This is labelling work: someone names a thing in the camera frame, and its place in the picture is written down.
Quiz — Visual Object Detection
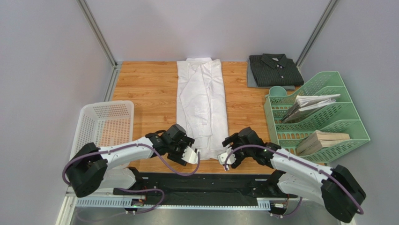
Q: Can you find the white long sleeve shirt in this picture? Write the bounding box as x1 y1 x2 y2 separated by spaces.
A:
176 58 229 160

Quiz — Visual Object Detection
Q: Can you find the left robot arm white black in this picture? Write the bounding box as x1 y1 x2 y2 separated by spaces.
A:
62 124 200 198

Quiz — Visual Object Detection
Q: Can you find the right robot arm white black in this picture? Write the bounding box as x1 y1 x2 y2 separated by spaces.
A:
219 127 366 223

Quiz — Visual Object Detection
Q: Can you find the stack of white papers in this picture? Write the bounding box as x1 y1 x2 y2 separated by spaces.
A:
281 94 341 123

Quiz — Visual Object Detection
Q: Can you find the brown paper stack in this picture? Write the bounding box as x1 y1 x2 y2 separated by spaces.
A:
296 130 351 156

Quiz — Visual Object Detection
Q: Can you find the folded grey shirt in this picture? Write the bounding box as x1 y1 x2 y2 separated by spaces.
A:
247 59 296 91

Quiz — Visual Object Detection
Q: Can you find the green cup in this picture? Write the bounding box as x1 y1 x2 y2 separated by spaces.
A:
268 86 287 97

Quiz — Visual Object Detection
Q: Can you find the folded dark striped shirt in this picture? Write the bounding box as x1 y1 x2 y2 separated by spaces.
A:
249 53 304 87

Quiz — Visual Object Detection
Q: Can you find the white plastic basket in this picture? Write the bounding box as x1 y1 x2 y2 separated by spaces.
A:
70 100 134 158

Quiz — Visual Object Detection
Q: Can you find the green file organizer rack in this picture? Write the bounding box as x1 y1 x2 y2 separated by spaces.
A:
264 71 370 163

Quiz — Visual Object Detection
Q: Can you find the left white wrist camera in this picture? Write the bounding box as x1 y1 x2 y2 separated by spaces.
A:
182 146 200 164

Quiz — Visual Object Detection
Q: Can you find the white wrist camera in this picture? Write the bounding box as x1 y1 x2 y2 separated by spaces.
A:
217 152 236 171
182 146 200 164

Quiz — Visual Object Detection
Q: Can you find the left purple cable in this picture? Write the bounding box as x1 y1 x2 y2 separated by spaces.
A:
61 142 201 216

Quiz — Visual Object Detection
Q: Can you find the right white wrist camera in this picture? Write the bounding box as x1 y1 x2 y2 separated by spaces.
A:
217 152 236 171

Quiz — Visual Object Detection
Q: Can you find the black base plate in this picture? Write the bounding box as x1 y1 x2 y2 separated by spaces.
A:
130 172 299 206

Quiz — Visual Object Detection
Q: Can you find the white slotted cable duct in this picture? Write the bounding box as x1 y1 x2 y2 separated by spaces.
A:
76 196 271 211

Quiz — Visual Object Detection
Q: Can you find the aluminium frame rail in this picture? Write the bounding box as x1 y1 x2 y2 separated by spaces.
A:
76 0 118 68

